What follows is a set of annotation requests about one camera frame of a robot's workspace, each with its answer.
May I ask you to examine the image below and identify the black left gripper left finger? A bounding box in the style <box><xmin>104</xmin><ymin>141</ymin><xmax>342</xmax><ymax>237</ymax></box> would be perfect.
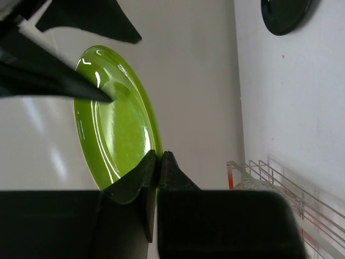
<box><xmin>1</xmin><ymin>151</ymin><xmax>157</xmax><ymax>258</ymax></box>

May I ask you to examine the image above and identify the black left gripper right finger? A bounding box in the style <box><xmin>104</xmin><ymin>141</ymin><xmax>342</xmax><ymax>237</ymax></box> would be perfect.
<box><xmin>157</xmin><ymin>151</ymin><xmax>307</xmax><ymax>258</ymax></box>

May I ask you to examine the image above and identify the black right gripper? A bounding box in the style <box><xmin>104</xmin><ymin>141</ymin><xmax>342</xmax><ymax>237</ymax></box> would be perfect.
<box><xmin>1</xmin><ymin>0</ymin><xmax>142</xmax><ymax>103</ymax></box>

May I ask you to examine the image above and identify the orange plate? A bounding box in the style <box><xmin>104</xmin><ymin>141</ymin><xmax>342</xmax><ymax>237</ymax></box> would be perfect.
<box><xmin>227</xmin><ymin>163</ymin><xmax>234</xmax><ymax>190</ymax></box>

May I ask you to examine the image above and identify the green plate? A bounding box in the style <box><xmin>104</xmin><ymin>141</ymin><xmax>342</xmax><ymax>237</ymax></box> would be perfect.
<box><xmin>74</xmin><ymin>45</ymin><xmax>163</xmax><ymax>190</ymax></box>

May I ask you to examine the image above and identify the black plate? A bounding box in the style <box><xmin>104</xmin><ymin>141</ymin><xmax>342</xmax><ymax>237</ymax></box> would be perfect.
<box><xmin>261</xmin><ymin>0</ymin><xmax>313</xmax><ymax>36</ymax></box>

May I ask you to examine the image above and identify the chrome wire dish rack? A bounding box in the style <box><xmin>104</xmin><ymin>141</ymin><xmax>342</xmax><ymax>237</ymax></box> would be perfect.
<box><xmin>227</xmin><ymin>159</ymin><xmax>344</xmax><ymax>258</ymax></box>

